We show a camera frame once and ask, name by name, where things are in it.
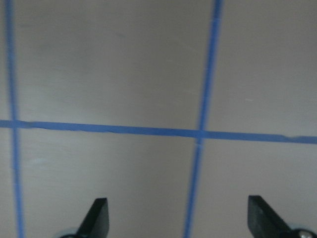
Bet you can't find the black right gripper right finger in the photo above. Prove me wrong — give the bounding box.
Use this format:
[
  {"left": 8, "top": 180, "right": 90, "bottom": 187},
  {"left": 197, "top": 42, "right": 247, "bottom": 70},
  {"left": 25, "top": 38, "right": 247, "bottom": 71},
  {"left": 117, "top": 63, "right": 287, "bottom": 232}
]
[{"left": 247, "top": 195, "right": 297, "bottom": 238}]

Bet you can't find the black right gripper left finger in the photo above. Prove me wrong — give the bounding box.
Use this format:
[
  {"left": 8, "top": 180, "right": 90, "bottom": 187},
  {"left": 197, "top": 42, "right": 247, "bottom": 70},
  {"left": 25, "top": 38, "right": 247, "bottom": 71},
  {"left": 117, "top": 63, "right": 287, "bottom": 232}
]
[{"left": 76, "top": 198, "right": 109, "bottom": 238}]

